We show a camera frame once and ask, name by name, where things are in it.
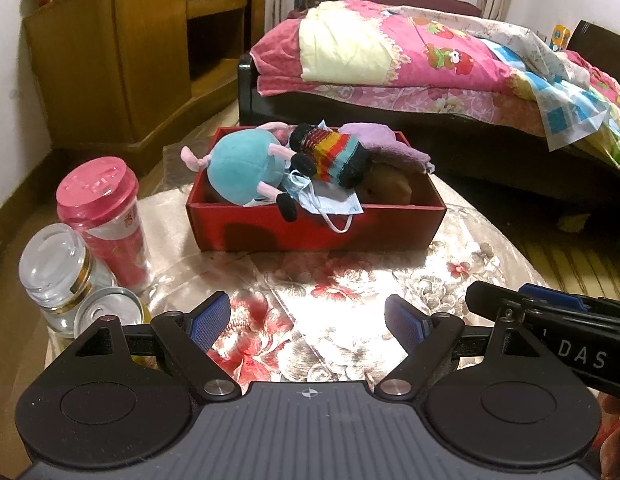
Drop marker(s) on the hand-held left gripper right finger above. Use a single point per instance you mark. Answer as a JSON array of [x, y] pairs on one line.
[[402, 322]]

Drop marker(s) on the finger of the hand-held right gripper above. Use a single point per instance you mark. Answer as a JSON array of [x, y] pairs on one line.
[[489, 297], [554, 299]]

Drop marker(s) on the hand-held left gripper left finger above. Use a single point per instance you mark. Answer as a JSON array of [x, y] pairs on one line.
[[210, 322]]

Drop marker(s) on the red cardboard box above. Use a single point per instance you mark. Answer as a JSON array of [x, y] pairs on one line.
[[315, 232]]

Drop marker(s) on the blue face mask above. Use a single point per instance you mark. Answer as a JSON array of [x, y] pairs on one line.
[[297, 185], [335, 205]]

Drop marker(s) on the pink pig plush toy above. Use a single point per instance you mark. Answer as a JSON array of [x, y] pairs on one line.
[[240, 170]]

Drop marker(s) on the purple towel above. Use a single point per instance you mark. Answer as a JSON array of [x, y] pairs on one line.
[[379, 145]]

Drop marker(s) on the striped knitted sock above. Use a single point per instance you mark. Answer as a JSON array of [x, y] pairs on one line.
[[335, 155]]

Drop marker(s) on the brown soft lump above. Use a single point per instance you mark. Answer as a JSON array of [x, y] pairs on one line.
[[389, 187]]

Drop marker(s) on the person's right hand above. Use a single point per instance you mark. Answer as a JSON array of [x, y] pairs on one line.
[[614, 430]]

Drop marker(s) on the floral tablecloth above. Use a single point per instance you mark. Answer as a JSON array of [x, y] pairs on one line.
[[315, 280]]

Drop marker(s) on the yellow drink can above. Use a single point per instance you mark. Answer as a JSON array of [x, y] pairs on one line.
[[110, 305]]

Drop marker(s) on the clear glass jar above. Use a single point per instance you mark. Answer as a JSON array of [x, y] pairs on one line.
[[55, 260]]

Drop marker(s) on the pink lid jar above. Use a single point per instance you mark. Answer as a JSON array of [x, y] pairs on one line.
[[95, 190]]

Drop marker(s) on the blue white patchwork blanket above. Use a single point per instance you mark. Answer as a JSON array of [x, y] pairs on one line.
[[564, 95]]

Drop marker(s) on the pink floral bed sheet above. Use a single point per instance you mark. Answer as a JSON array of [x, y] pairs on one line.
[[414, 102]]

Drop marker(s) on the pink cartoon quilt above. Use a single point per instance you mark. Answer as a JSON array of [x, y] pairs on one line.
[[439, 60]]

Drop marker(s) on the small yellow box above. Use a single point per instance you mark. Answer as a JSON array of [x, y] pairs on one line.
[[559, 37]]

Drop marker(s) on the wooden cabinet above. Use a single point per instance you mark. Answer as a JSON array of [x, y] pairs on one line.
[[115, 60]]

